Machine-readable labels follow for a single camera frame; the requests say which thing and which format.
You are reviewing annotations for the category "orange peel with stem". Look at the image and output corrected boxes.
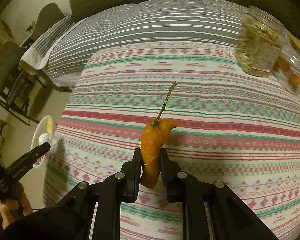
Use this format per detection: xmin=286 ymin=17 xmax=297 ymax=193
xmin=140 ymin=82 xmax=178 ymax=190

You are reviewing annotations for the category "white tissue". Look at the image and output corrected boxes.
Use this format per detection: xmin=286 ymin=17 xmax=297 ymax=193
xmin=38 ymin=132 xmax=51 ymax=145

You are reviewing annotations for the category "yellow wrapper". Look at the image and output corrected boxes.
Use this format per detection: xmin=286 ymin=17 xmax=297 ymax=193
xmin=46 ymin=118 xmax=52 ymax=134

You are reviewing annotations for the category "white trash bin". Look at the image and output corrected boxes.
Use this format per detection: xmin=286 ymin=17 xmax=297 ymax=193
xmin=31 ymin=115 xmax=56 ymax=168

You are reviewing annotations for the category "left hand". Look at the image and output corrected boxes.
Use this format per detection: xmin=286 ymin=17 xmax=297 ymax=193
xmin=0 ymin=183 xmax=33 ymax=230

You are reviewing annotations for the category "dark dining chair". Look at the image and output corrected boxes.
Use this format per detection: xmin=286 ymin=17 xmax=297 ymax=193
xmin=24 ymin=3 xmax=64 ymax=46
xmin=0 ymin=41 xmax=39 ymax=126

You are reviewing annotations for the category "patterned pink green tablecloth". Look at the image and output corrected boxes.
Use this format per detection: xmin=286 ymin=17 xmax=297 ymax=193
xmin=43 ymin=42 xmax=300 ymax=239

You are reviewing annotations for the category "grey striped quilt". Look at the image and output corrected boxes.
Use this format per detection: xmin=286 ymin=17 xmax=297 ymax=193
xmin=19 ymin=0 xmax=249 ymax=87

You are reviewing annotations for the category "glass jar with wooden lid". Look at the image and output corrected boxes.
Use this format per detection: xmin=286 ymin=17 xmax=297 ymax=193
xmin=273 ymin=32 xmax=300 ymax=95

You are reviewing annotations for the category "jar of seeds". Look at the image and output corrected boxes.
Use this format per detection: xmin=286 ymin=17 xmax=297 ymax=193
xmin=235 ymin=6 xmax=285 ymax=77

